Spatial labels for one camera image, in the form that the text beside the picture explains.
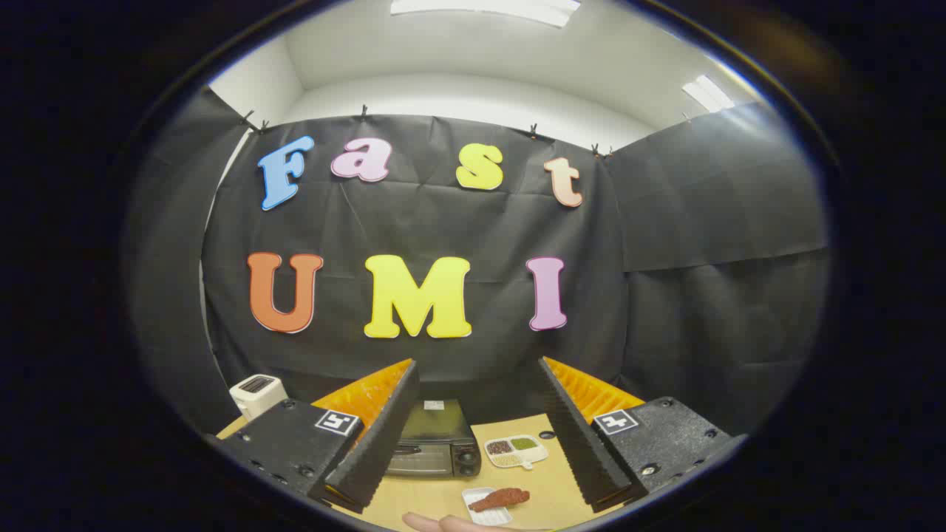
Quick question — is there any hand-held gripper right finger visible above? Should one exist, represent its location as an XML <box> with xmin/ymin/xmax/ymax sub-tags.
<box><xmin>537</xmin><ymin>356</ymin><xmax>749</xmax><ymax>514</ymax></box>

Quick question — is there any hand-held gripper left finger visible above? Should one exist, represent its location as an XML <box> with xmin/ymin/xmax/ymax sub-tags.
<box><xmin>203</xmin><ymin>359</ymin><xmax>421</xmax><ymax>514</ymax></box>

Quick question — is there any black toaster oven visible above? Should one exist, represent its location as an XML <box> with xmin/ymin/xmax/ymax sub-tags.
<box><xmin>384</xmin><ymin>399</ymin><xmax>483</xmax><ymax>477</ymax></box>

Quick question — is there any brown meat piece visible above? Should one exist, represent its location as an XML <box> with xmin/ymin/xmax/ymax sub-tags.
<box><xmin>469</xmin><ymin>488</ymin><xmax>531</xmax><ymax>513</ymax></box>

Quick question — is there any white plastic tray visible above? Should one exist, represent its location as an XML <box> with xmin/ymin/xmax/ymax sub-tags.
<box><xmin>462</xmin><ymin>486</ymin><xmax>514</xmax><ymax>527</ymax></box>

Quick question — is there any white toaster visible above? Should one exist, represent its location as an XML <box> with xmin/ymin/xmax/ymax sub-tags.
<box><xmin>229</xmin><ymin>374</ymin><xmax>289</xmax><ymax>422</ymax></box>

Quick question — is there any white divided plate with beans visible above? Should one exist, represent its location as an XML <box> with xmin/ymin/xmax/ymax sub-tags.
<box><xmin>484</xmin><ymin>434</ymin><xmax>549</xmax><ymax>471</ymax></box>

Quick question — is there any ceiling light panel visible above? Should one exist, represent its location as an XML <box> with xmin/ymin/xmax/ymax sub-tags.
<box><xmin>681</xmin><ymin>74</ymin><xmax>736</xmax><ymax>113</ymax></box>

